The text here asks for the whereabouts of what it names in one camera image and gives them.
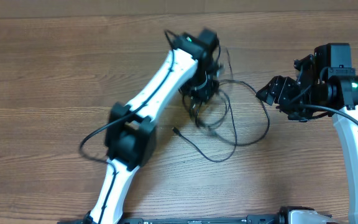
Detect black cable bundle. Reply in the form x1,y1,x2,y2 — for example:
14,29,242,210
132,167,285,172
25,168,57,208
172,46,271,164

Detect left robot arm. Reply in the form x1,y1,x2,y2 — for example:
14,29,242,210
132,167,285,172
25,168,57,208
83,29,221,223

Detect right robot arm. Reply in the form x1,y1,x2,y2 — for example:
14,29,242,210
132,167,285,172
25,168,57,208
256,43,358,223

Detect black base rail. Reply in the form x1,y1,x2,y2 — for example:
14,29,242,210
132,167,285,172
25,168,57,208
57,213,332,224

